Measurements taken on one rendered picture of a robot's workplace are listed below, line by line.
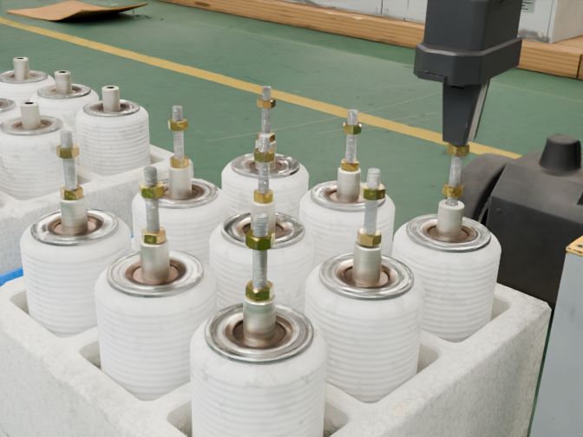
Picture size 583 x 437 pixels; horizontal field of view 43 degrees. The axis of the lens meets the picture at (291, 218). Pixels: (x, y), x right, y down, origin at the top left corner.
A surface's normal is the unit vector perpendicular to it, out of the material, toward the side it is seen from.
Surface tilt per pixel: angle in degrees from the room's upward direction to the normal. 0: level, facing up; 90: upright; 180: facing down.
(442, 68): 90
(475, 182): 37
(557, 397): 90
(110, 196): 90
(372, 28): 90
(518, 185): 45
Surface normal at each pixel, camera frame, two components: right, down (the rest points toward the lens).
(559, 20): 0.73, 0.29
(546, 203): -0.47, -0.43
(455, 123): -0.57, 0.32
